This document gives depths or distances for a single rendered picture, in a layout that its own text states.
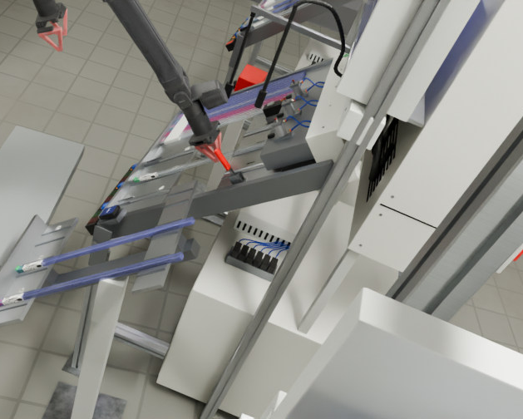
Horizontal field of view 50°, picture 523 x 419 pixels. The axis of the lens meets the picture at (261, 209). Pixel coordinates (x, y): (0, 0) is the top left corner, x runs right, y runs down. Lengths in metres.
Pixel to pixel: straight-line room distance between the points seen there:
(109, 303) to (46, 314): 0.89
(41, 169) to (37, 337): 0.65
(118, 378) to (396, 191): 1.31
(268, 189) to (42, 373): 1.18
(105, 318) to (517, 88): 1.08
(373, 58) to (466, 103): 0.21
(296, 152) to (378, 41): 0.35
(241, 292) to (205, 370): 0.37
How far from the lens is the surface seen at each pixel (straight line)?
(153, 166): 1.81
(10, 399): 2.14
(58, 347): 2.23
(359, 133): 1.18
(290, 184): 1.33
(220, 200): 1.41
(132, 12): 1.31
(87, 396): 1.85
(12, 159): 1.99
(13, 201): 1.85
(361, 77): 1.15
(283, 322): 1.70
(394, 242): 1.40
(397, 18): 1.11
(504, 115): 1.21
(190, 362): 1.95
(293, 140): 1.34
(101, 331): 1.55
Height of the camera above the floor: 1.91
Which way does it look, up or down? 40 degrees down
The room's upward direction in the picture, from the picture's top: 24 degrees clockwise
